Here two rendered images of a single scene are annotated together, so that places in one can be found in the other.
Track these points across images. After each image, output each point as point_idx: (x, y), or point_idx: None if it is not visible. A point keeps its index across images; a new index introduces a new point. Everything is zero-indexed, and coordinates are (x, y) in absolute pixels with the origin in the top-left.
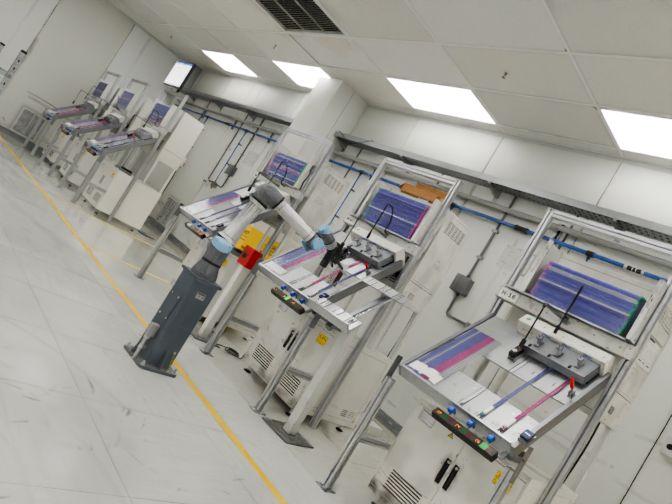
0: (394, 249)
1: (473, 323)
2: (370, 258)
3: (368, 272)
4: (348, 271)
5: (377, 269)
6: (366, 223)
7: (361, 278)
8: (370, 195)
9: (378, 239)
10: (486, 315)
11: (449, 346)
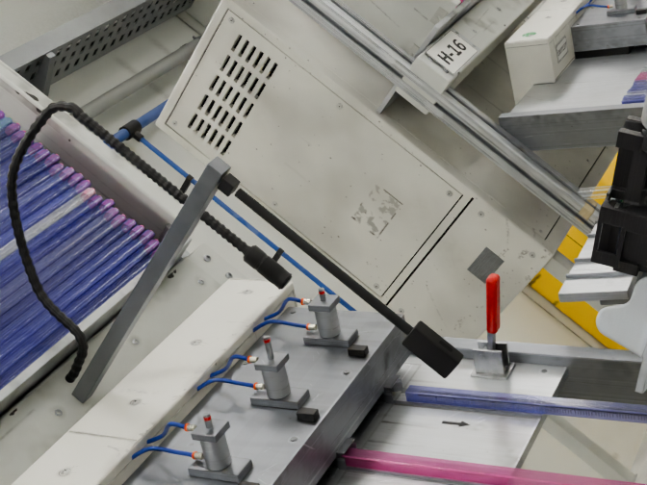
0: (255, 295)
1: (598, 109)
2: (375, 357)
3: (498, 345)
4: (516, 453)
5: (412, 369)
6: (181, 246)
7: (552, 374)
8: None
9: (142, 391)
10: (504, 140)
11: None
